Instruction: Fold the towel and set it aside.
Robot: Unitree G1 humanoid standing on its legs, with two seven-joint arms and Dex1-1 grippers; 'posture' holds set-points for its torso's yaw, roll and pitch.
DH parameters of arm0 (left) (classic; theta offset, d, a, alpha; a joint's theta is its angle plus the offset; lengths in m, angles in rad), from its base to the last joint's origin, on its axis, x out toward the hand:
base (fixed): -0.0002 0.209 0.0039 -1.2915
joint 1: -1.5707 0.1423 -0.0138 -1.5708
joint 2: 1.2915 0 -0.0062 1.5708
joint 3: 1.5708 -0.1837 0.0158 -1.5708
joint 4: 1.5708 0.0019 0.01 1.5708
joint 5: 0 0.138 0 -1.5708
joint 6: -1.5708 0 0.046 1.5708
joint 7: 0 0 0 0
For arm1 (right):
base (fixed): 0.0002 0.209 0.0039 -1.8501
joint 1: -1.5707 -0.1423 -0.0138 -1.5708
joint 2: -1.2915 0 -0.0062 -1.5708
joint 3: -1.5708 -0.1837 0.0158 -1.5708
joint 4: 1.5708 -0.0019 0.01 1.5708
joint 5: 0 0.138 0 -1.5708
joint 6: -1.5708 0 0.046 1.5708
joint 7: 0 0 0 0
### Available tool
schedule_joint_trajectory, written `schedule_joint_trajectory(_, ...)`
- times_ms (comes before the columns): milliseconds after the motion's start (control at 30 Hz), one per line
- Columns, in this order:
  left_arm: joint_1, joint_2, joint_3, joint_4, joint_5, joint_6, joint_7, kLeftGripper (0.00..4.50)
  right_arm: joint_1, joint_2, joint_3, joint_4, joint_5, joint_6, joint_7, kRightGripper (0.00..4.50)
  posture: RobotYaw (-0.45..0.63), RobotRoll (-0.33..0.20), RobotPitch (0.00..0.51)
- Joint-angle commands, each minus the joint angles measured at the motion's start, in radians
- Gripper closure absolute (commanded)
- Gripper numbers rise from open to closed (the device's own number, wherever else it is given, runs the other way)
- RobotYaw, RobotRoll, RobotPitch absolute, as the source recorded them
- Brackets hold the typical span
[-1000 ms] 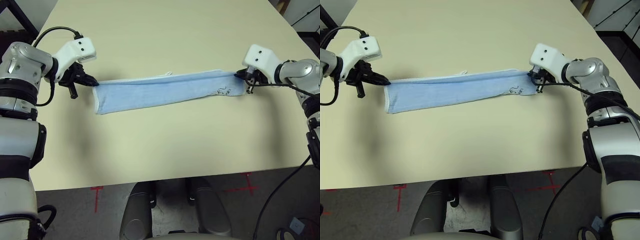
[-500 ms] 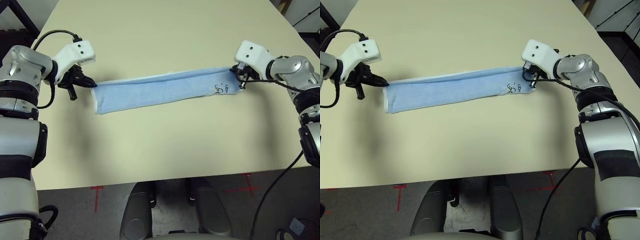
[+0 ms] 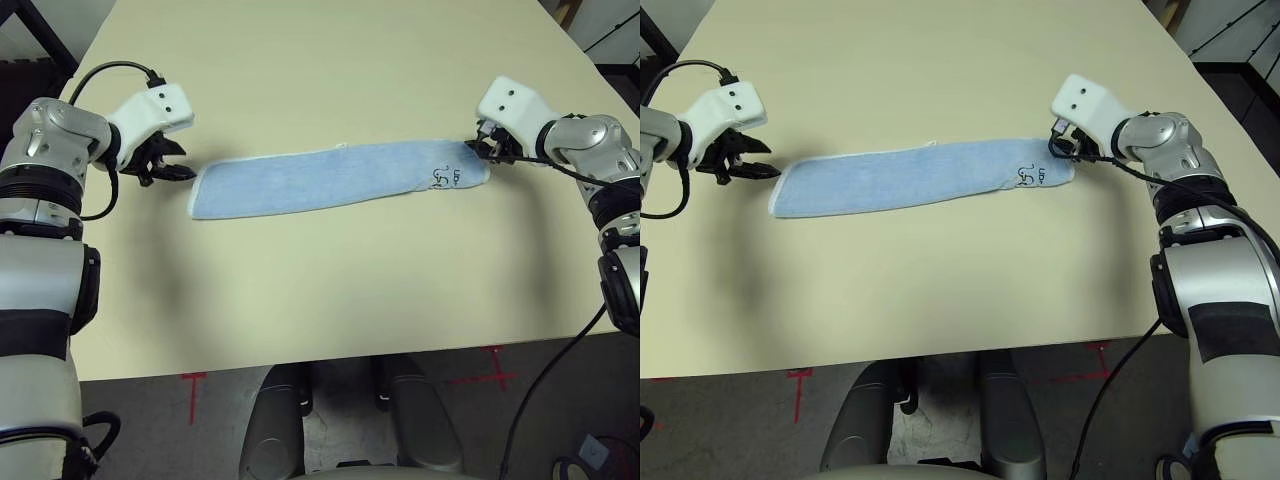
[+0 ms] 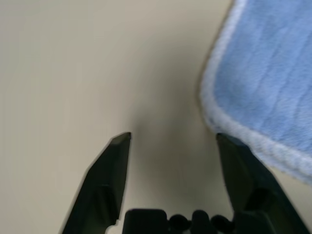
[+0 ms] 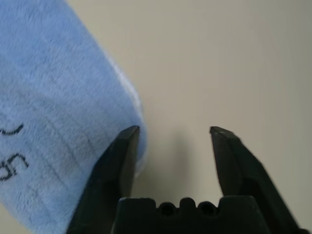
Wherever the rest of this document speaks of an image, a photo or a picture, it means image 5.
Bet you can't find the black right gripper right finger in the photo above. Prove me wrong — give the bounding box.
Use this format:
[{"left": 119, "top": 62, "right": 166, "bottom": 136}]
[{"left": 210, "top": 126, "right": 302, "bottom": 234}]

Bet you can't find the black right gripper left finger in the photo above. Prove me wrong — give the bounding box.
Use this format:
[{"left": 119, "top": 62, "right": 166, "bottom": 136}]
[{"left": 67, "top": 125, "right": 141, "bottom": 234}]

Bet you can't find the light blue towel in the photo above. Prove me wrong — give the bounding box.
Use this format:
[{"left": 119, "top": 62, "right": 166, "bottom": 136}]
[{"left": 0, "top": 0, "right": 147, "bottom": 234}]

